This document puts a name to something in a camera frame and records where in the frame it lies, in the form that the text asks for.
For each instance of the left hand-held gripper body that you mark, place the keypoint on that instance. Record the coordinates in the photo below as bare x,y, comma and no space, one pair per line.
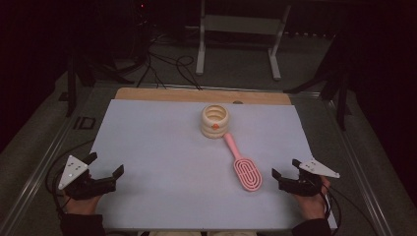
73,170

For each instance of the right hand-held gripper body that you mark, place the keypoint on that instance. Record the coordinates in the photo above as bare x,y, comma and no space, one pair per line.
305,185

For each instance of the pink hairbrush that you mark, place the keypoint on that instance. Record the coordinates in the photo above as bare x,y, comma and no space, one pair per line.
247,173

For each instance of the cream ribbed cup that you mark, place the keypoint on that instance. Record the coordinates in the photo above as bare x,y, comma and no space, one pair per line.
214,126

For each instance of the person's right hand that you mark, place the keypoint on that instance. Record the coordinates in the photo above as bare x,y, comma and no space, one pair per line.
313,206

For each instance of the person's left hand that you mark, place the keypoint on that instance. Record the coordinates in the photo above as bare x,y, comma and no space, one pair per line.
82,206

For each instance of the white table mat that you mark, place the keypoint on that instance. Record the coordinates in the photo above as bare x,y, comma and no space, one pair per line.
170,164

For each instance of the black tripod stand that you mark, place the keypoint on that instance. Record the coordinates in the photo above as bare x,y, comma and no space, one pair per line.
341,88
71,85

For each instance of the white metal stand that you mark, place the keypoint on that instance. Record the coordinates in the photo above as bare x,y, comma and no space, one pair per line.
239,24

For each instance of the black square floor frame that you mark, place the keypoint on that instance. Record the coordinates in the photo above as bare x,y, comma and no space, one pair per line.
84,123

